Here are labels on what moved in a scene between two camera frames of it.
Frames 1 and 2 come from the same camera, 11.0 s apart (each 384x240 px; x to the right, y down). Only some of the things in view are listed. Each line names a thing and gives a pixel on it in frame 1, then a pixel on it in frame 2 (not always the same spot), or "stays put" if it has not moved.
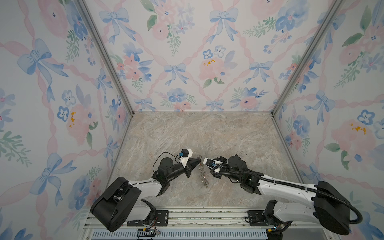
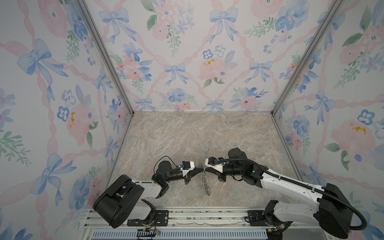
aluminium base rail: (205, 223) stays put
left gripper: (188, 169) to (195, 171)
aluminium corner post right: (328, 20) stays put
